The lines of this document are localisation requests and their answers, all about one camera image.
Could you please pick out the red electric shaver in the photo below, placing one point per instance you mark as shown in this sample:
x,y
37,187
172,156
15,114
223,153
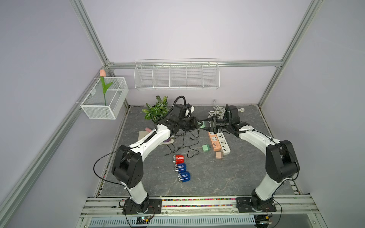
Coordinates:
x,y
178,159

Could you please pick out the pink charger cube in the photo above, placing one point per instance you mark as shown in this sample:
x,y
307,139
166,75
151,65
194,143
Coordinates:
x,y
219,155

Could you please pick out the potted green plant black vase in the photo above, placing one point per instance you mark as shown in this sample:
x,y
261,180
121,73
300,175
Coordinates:
x,y
157,112

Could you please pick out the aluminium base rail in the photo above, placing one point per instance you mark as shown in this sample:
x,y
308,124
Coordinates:
x,y
200,206

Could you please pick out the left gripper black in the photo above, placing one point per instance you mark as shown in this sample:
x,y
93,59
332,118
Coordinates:
x,y
195,125

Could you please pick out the white power strip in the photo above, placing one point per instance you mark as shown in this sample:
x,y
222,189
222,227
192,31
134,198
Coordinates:
x,y
225,149

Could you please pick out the orange power strip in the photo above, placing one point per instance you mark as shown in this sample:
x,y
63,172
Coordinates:
x,y
215,142

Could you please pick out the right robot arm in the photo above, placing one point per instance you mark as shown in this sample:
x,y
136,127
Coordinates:
x,y
281,163

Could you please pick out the long white wire shelf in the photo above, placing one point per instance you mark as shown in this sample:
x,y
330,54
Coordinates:
x,y
177,74

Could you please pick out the green charger cube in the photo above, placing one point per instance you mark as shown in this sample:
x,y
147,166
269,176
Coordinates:
x,y
206,148
205,124

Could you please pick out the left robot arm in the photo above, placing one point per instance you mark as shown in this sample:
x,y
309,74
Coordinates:
x,y
128,164

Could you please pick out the cream hand-shaped holder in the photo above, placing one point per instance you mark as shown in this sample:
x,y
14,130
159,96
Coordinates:
x,y
144,133

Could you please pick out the pink artificial tulip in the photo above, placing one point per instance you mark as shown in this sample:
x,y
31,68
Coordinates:
x,y
105,86

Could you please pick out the white wire basket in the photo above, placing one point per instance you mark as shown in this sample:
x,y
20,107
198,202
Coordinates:
x,y
93,104

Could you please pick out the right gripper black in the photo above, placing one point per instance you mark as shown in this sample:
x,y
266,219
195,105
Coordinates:
x,y
214,129

